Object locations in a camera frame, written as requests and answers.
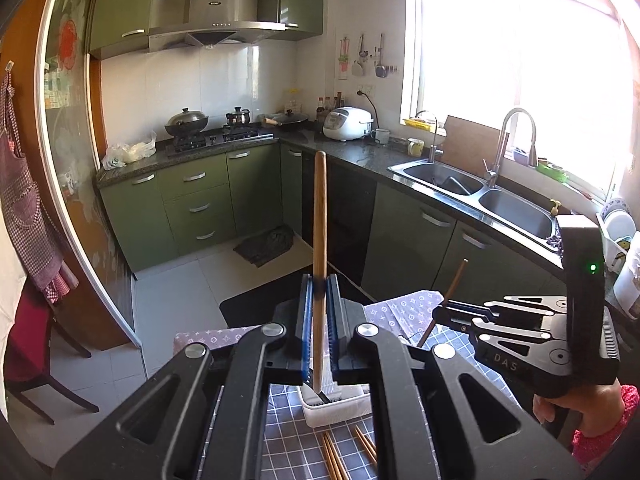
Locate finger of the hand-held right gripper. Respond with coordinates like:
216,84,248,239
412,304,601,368
431,307,553,348
445,296,570,318

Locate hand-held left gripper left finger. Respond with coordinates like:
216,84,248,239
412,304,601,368
52,274,316,480

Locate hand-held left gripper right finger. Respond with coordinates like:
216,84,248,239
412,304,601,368
327,274,583,480

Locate dark wooden chopstick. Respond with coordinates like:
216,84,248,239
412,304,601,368
416,259,470,350

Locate white plastic utensil holder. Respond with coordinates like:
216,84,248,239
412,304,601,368
298,317,373,429

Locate light wooden chopstick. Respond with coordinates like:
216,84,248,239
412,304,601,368
311,151,328,395

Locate set of wooden chopsticks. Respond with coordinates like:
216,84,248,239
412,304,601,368
321,425,378,480

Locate person's right forearm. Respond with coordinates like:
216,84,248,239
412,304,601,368
570,385,640,466

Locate person's right hand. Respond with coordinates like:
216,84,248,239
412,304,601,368
531,382,627,439

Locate black floor mat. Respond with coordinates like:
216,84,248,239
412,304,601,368
219,272,375,329

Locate white dish rack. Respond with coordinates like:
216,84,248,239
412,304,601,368
597,197,640,321

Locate green base cabinet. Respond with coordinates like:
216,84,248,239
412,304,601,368
360,180,568,306
97,141,304,275

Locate dark patterned floor rag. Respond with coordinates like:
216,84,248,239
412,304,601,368
233,225,296,267

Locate steel double sink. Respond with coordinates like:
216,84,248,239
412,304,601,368
387,159,558,241

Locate blue grid tablecloth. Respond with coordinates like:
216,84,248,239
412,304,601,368
267,324,483,480

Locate white plate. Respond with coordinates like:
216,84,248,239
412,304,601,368
604,210,637,248

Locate black built-in appliance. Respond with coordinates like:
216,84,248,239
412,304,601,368
301,151,378,288

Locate small steel faucet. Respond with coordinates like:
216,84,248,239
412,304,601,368
415,110,445,163

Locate tall steel faucet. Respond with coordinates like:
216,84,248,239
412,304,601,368
482,107,538,188

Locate green plastic container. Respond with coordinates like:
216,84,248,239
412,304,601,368
537,159,570,183

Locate wooden cutting board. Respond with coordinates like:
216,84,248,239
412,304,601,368
442,115,503,166

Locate dark granite countertop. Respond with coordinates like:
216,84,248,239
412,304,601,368
95,127,640,321

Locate white rice cooker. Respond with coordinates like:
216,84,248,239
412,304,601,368
322,106,375,142

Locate black gas stove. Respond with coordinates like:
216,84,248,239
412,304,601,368
165,127,275,157

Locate black wok with lid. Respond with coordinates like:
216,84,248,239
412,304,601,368
165,107,210,138

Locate kitchen window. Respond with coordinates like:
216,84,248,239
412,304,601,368
400,0,640,201

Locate hanging steel ladle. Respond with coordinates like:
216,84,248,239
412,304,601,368
374,34,388,79

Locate white plastic bags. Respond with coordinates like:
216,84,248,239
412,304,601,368
102,132,157,171

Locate hanging spatula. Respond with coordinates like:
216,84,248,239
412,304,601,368
352,34,368,77

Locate red wooden chair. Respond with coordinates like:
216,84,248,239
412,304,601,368
2,280,101,426

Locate glass sliding door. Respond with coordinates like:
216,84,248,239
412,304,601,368
37,0,146,348

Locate white sheet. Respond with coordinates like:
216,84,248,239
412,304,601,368
0,200,28,323

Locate red checked apron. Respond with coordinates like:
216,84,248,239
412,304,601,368
0,67,80,303

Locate steel range hood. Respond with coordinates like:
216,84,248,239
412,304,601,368
147,0,287,53

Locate frying pan with wooden handle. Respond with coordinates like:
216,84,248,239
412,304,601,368
262,109,310,128

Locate black power cord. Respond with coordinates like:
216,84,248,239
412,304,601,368
357,91,380,133

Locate green wall cabinet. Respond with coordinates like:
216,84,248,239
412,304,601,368
89,0,156,60
272,0,326,42

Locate brown wooden door frame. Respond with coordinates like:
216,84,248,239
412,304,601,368
10,0,136,351

